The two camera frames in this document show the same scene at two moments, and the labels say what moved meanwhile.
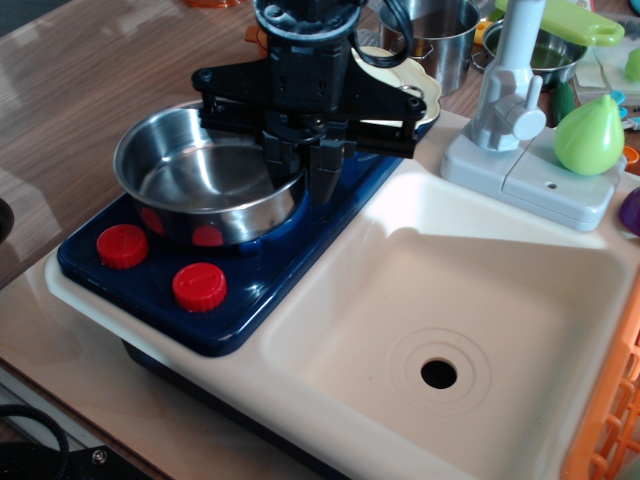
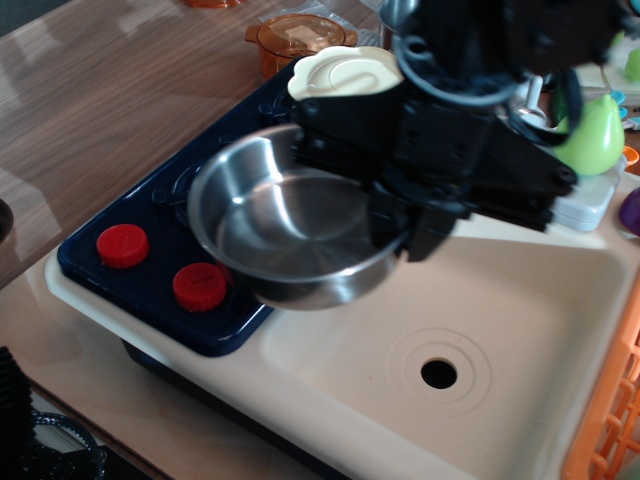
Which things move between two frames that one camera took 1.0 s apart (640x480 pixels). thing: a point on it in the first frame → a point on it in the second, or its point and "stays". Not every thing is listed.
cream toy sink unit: [455, 336] stays
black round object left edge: [7, 220] stays
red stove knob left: [122, 246] stays
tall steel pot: [442, 32] → [398, 14]
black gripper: [309, 85] → [474, 124]
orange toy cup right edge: [631, 154] stays
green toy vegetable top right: [632, 67] stays
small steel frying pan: [194, 183] → [298, 232]
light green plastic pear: [590, 139] stays
